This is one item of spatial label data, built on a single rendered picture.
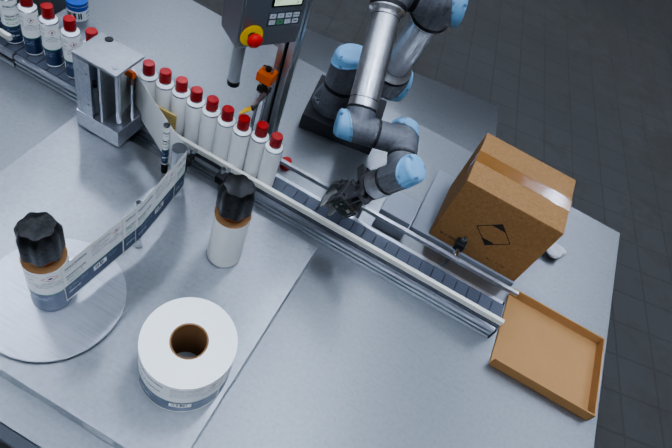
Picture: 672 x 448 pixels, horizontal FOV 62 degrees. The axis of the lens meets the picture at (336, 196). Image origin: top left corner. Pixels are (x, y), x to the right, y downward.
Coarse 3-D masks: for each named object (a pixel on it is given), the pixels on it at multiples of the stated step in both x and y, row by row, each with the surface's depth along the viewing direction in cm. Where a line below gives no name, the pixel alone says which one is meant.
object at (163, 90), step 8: (160, 72) 152; (168, 72) 152; (160, 80) 153; (168, 80) 153; (160, 88) 154; (168, 88) 155; (160, 96) 156; (168, 96) 157; (160, 104) 159; (168, 104) 159
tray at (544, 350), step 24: (504, 312) 165; (528, 312) 168; (552, 312) 167; (504, 336) 160; (528, 336) 162; (552, 336) 165; (576, 336) 167; (600, 336) 165; (504, 360) 155; (528, 360) 157; (552, 360) 160; (576, 360) 162; (600, 360) 160; (528, 384) 152; (552, 384) 155; (576, 384) 157; (576, 408) 149
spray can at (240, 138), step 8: (240, 120) 149; (248, 120) 150; (240, 128) 151; (248, 128) 152; (232, 136) 154; (240, 136) 152; (248, 136) 153; (232, 144) 155; (240, 144) 154; (248, 144) 157; (232, 152) 157; (240, 152) 157; (232, 160) 160; (240, 160) 160; (240, 168) 163
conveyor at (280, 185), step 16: (64, 64) 171; (64, 80) 167; (208, 160) 164; (288, 192) 165; (304, 192) 166; (288, 208) 161; (320, 208) 164; (320, 224) 161; (352, 224) 165; (368, 240) 162; (384, 240) 164; (400, 256) 162; (416, 256) 163; (400, 272) 158; (432, 272) 161; (432, 288) 158; (464, 288) 161; (480, 304) 159; (496, 304) 161
